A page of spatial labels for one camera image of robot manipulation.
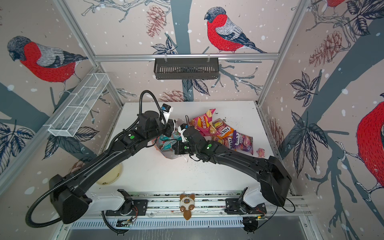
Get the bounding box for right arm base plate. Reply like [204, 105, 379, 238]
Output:
[224, 198, 267, 215]

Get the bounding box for white mesh tray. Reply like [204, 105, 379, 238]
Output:
[48, 73, 110, 137]

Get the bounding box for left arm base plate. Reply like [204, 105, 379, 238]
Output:
[105, 199, 149, 217]

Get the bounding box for black wire basket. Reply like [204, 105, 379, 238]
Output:
[154, 58, 220, 80]

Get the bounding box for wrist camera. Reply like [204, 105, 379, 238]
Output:
[178, 124, 189, 143]
[161, 104, 173, 123]

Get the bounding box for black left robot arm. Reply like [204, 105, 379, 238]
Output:
[49, 111, 175, 224]

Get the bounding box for orange Fox's candy bag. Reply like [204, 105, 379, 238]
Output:
[212, 119, 235, 140]
[213, 136, 235, 150]

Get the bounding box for pink Lay's chips bag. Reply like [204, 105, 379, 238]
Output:
[190, 109, 217, 137]

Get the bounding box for green snack packet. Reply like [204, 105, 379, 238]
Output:
[155, 133, 182, 152]

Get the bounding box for purple Fox's candy bag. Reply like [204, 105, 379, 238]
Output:
[231, 131, 254, 155]

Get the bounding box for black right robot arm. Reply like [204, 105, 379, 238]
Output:
[172, 128, 292, 207]

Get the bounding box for small pink toy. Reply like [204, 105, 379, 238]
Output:
[257, 148, 265, 158]

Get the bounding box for yellow round plate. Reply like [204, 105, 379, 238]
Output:
[96, 164, 123, 186]

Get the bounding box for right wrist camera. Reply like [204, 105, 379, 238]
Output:
[178, 124, 189, 143]

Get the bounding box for plush cat toy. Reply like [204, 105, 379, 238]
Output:
[180, 194, 195, 221]

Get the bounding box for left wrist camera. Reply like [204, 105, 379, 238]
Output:
[161, 104, 173, 123]

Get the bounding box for black corrugated cable conduit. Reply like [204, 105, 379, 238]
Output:
[25, 140, 121, 228]

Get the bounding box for red paper gift bag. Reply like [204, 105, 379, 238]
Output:
[155, 119, 191, 159]

